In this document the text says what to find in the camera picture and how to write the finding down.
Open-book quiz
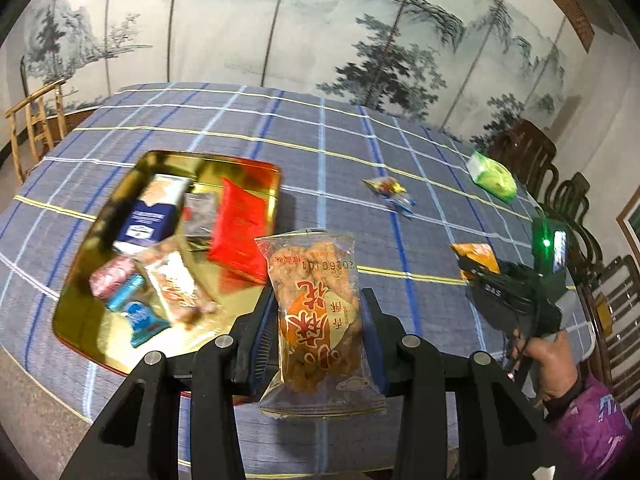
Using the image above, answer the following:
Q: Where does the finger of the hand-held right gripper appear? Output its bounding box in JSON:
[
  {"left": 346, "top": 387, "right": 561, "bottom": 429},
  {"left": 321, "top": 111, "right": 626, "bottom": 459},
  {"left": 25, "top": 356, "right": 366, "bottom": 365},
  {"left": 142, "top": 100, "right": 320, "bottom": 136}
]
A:
[
  {"left": 462, "top": 270, "right": 503, "bottom": 288},
  {"left": 456, "top": 257, "right": 502, "bottom": 275}
]

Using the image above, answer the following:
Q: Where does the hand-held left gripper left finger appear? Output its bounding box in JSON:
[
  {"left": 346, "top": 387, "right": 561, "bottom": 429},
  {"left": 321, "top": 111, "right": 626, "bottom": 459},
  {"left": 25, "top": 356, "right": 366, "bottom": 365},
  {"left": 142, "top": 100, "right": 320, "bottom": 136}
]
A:
[{"left": 60, "top": 287, "right": 277, "bottom": 480}]

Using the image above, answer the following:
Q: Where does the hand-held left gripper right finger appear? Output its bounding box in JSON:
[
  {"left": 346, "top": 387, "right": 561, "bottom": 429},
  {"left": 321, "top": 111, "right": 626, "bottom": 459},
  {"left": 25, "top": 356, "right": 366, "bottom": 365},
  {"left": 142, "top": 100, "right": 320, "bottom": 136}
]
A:
[{"left": 359, "top": 287, "right": 581, "bottom": 480}]

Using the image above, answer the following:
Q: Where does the orange snack packet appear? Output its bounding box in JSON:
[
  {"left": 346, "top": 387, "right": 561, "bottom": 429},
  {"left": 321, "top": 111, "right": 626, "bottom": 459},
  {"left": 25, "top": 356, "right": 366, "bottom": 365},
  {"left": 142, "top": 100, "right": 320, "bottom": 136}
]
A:
[{"left": 449, "top": 242, "right": 501, "bottom": 281}]

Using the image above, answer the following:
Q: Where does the clear fried twist snack packet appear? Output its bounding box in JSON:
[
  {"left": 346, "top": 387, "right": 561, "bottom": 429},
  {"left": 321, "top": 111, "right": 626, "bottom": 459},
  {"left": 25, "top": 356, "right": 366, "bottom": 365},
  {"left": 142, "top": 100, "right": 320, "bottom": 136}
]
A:
[
  {"left": 254, "top": 229, "right": 389, "bottom": 419},
  {"left": 137, "top": 236, "right": 222, "bottom": 332}
]

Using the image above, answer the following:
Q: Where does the red snack packet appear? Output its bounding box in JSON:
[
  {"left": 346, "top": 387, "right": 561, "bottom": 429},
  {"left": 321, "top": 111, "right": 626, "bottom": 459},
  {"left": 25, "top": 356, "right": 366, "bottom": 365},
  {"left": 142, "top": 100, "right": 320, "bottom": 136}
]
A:
[{"left": 206, "top": 177, "right": 274, "bottom": 284}]

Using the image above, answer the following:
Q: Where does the blue and white snack packet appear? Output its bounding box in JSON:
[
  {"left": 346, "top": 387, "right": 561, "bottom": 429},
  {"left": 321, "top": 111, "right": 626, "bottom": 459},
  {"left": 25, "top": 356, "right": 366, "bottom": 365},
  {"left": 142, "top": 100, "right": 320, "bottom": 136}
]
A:
[{"left": 106, "top": 275, "right": 171, "bottom": 349}]

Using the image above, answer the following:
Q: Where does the pink snack packet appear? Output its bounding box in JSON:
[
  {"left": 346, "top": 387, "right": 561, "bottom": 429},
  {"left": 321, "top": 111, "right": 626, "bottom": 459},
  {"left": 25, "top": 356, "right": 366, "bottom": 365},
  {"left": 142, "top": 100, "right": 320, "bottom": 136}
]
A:
[{"left": 89, "top": 254, "right": 137, "bottom": 302}]

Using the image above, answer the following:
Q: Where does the gold tin box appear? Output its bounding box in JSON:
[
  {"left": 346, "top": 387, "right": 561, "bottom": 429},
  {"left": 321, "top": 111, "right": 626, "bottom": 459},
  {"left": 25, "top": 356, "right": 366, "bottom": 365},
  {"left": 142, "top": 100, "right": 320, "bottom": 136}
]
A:
[{"left": 52, "top": 149, "right": 284, "bottom": 378}]

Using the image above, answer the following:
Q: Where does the person's right forearm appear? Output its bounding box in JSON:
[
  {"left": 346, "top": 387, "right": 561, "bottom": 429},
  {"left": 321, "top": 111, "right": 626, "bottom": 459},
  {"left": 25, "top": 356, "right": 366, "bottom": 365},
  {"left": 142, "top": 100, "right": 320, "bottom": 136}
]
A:
[{"left": 544, "top": 374, "right": 637, "bottom": 480}]

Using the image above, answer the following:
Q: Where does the person's right hand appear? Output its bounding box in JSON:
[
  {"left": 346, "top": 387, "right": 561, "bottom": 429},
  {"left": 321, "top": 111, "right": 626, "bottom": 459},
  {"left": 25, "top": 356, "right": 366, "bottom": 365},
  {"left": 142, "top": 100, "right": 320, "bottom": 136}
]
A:
[{"left": 506, "top": 329, "right": 584, "bottom": 407}]

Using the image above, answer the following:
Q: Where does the green tissue pack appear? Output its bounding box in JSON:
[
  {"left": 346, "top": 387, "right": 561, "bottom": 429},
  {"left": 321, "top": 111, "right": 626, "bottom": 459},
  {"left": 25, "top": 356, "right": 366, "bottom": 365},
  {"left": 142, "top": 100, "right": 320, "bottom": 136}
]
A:
[{"left": 466, "top": 152, "right": 519, "bottom": 206}]

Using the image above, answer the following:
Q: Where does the blue wrapped dark candy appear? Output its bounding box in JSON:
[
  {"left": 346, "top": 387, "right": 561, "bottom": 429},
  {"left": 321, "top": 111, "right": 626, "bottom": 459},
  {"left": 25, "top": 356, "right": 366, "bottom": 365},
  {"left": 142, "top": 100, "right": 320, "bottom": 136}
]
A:
[{"left": 386, "top": 194, "right": 417, "bottom": 214}]

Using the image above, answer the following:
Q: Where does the yellow wrapped brown candy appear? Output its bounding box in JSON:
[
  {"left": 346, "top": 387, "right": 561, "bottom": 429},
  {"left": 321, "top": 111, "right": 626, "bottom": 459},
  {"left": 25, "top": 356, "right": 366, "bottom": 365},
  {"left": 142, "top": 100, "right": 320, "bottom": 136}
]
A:
[{"left": 362, "top": 177, "right": 407, "bottom": 196}]

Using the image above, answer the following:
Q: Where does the framed picture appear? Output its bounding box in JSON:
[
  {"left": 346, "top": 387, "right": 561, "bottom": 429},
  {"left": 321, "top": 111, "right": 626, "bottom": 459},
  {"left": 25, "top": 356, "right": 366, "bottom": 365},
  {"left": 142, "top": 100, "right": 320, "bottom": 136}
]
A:
[{"left": 615, "top": 204, "right": 640, "bottom": 257}]

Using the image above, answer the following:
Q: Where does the small clear snack packet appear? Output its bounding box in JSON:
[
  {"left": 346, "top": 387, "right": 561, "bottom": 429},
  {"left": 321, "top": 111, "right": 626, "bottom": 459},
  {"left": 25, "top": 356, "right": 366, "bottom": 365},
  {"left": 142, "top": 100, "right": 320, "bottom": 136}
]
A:
[{"left": 182, "top": 192, "right": 221, "bottom": 239}]

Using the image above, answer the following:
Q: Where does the dark blue and white box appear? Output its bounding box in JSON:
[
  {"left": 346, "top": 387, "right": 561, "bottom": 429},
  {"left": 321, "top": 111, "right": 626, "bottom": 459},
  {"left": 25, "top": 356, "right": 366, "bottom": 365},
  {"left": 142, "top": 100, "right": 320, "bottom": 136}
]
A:
[{"left": 111, "top": 173, "right": 197, "bottom": 257}]

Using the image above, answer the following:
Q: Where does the blue plaid tablecloth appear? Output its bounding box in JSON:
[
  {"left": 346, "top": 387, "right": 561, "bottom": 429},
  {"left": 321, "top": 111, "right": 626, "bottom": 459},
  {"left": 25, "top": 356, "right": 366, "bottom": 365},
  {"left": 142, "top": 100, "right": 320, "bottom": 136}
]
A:
[{"left": 0, "top": 82, "right": 603, "bottom": 480}]

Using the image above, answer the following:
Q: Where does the painted folding screen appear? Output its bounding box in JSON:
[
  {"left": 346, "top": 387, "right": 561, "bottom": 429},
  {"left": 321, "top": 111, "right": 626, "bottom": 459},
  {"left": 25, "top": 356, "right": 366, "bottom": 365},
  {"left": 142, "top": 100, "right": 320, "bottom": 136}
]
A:
[{"left": 0, "top": 0, "right": 596, "bottom": 141}]

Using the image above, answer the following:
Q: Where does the light wooden chair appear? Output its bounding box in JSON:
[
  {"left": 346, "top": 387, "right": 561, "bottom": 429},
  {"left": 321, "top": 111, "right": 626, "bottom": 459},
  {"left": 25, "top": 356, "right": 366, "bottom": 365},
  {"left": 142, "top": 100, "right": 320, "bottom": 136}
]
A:
[{"left": 4, "top": 78, "right": 69, "bottom": 184}]

